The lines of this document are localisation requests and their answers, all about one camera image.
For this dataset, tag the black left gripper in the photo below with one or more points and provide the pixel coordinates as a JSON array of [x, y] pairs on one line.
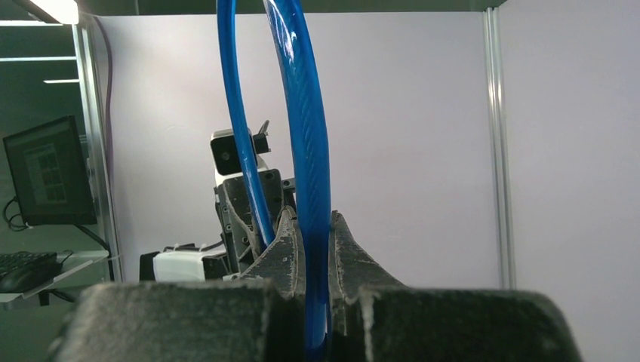
[[240, 232]]

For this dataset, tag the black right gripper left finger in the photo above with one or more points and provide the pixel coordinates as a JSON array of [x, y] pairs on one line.
[[259, 316]]

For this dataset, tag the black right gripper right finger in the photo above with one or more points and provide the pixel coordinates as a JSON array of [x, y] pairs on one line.
[[378, 318]]

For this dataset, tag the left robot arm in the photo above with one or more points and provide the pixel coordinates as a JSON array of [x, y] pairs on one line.
[[187, 262]]

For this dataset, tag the grey keyboard tray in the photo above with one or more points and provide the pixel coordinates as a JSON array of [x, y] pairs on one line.
[[73, 262]]

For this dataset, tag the black computer monitor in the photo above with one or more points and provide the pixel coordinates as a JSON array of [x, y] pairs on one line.
[[50, 176]]

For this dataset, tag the black computer mouse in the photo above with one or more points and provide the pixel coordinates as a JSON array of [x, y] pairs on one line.
[[27, 278]]

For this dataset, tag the black computer keyboard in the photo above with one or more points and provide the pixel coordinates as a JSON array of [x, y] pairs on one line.
[[12, 262]]

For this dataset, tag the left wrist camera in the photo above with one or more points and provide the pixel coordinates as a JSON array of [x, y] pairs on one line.
[[226, 159]]

